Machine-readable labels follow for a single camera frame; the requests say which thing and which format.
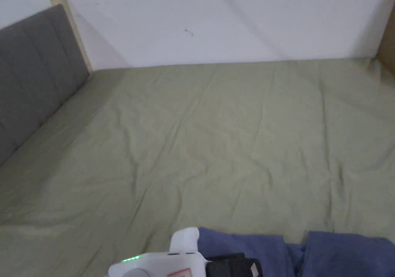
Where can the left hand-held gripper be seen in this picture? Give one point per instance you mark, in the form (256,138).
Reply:
(172,263)

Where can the grey padded headboard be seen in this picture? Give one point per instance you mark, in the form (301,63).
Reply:
(34,70)

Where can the bed with pale green sheet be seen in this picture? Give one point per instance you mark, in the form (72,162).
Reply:
(191,135)

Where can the blue garment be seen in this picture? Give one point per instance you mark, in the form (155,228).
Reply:
(333,255)

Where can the wooden footboard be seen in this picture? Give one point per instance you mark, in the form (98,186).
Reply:
(387,42)

